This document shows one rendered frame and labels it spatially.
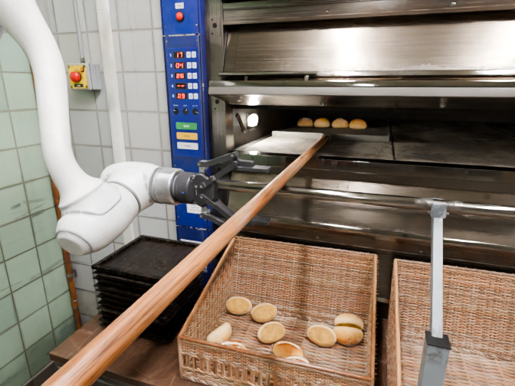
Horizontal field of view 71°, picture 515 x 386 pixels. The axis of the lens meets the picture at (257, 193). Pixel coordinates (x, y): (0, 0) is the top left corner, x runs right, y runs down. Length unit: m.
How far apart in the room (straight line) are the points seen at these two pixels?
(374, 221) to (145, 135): 0.96
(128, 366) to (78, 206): 0.67
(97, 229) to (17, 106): 1.14
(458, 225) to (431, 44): 0.58
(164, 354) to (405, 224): 0.92
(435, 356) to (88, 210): 0.74
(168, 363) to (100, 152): 0.94
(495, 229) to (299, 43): 0.88
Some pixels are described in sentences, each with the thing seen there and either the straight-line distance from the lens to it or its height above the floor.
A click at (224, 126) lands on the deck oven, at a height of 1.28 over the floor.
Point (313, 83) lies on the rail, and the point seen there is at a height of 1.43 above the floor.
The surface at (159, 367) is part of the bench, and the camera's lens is 1.29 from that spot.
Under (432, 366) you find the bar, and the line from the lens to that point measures 0.86.
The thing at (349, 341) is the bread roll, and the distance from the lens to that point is 1.32.
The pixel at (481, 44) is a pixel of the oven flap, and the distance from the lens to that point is 1.29.
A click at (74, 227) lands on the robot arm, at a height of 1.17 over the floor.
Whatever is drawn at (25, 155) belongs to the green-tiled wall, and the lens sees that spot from 1.87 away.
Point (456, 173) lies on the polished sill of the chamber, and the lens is 1.31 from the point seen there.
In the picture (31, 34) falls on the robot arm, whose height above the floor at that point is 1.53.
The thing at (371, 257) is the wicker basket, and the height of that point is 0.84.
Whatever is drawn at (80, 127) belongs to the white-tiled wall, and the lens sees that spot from 1.78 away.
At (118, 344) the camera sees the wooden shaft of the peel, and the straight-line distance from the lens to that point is 0.40.
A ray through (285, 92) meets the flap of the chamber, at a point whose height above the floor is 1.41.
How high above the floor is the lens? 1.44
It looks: 17 degrees down
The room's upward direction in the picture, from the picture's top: straight up
